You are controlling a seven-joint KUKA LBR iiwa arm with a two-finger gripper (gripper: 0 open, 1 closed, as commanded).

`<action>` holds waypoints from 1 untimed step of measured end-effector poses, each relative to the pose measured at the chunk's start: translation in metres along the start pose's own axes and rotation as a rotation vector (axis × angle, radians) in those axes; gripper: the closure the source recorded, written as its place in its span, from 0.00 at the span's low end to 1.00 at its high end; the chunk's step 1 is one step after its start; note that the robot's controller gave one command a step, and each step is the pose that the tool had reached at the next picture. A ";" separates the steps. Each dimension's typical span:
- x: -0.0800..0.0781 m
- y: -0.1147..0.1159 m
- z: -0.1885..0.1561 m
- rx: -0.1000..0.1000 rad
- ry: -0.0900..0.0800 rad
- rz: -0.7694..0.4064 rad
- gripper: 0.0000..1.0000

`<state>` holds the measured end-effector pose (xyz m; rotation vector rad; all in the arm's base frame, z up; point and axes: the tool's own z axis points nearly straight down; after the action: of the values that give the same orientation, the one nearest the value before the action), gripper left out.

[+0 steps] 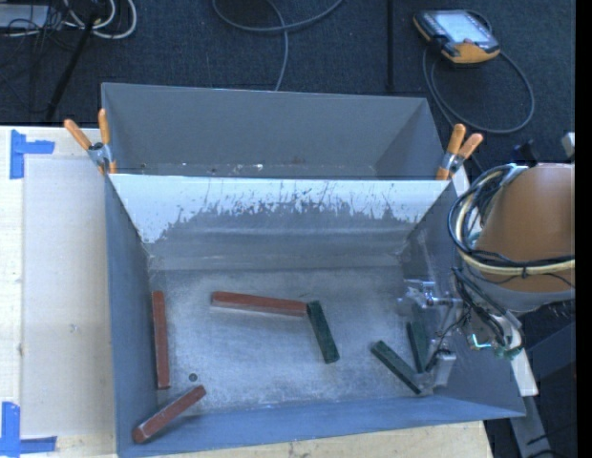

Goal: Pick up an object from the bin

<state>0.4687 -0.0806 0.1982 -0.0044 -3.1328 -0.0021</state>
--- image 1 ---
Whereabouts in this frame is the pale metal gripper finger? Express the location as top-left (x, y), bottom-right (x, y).
top-left (418, 348), bottom-right (457, 396)
top-left (395, 279), bottom-right (453, 317)

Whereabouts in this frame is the dark green flat block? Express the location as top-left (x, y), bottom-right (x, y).
top-left (306, 300), bottom-right (341, 365)
top-left (405, 321), bottom-right (430, 374)
top-left (370, 340), bottom-right (429, 396)

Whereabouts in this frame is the grey metal bin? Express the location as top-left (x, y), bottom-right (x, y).
top-left (99, 82), bottom-right (527, 458)

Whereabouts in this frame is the red-brown flat block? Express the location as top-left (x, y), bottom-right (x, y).
top-left (209, 291), bottom-right (309, 320)
top-left (151, 290), bottom-right (173, 391)
top-left (132, 384), bottom-right (208, 446)

